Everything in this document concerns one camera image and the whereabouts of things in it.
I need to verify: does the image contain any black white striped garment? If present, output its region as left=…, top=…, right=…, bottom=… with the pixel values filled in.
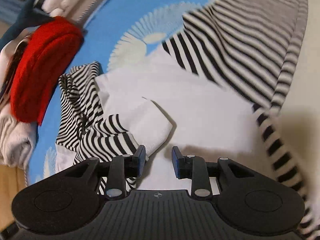
left=55, top=0, right=319, bottom=239

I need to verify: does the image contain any white folded blanket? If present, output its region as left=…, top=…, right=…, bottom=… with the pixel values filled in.
left=1, top=35, right=37, bottom=170

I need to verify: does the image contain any red folded blanket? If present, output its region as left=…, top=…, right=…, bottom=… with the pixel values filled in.
left=10, top=16, right=84, bottom=125

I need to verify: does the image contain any blue white floral bedsheet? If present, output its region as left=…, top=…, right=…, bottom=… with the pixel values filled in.
left=26, top=0, right=251, bottom=186

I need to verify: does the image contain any white round plush toy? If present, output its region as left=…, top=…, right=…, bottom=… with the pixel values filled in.
left=41, top=0, right=71, bottom=17

